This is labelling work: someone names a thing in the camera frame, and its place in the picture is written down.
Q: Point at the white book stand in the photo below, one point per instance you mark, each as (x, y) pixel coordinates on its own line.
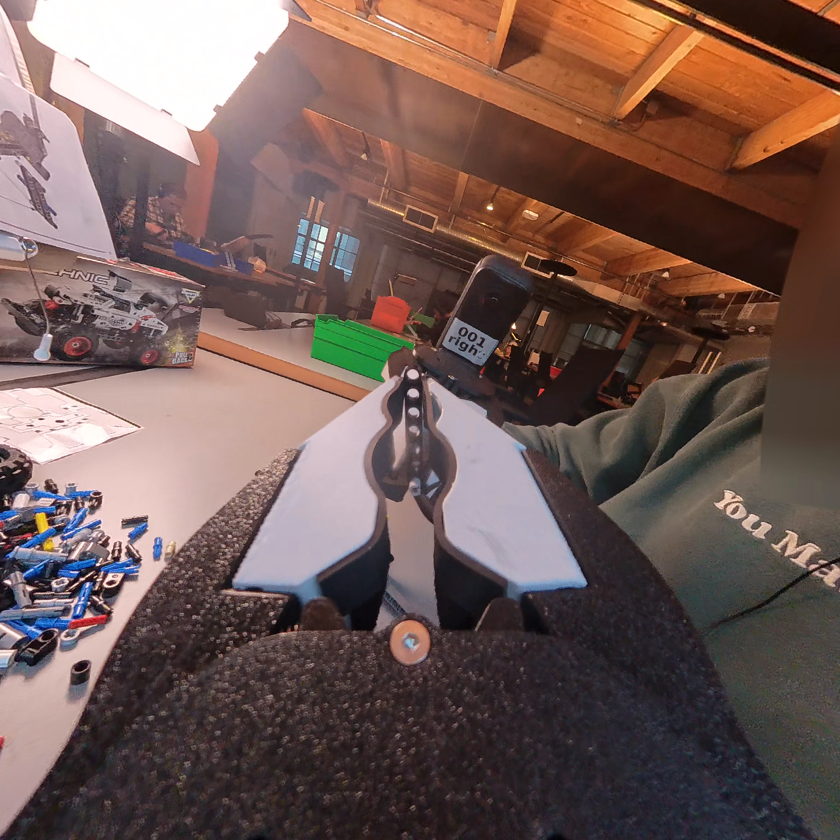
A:
(43, 348)

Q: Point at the clear sticker sheet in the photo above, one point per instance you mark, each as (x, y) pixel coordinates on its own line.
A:
(59, 423)

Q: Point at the black toy tyre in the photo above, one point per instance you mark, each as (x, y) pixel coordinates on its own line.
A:
(11, 470)

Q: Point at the bright studio light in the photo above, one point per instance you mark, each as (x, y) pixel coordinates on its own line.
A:
(158, 53)

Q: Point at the red bin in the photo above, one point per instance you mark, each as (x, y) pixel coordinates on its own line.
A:
(391, 315)

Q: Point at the instruction booklet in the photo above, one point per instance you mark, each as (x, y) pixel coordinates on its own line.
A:
(53, 158)

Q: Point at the pile of small building bricks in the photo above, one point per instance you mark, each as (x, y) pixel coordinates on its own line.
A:
(59, 565)

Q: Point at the paned window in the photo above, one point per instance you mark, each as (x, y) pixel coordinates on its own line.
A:
(322, 247)

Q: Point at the black beam brick assembly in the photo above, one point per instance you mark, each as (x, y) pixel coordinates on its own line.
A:
(414, 407)

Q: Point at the green plastic crate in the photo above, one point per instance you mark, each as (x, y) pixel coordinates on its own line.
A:
(355, 348)

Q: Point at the toy truck box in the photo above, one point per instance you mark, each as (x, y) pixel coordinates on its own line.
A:
(118, 309)

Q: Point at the grey desk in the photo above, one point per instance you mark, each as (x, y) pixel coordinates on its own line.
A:
(197, 433)

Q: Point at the person's right forearm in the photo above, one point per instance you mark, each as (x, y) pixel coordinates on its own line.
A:
(591, 433)

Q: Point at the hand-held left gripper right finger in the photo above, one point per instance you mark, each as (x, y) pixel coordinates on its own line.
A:
(505, 512)

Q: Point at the person's torso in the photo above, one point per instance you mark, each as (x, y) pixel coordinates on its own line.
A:
(761, 630)

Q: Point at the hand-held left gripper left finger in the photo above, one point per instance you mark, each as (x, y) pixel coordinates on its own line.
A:
(309, 512)

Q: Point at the wood-edged table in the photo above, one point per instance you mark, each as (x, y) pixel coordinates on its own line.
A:
(263, 344)

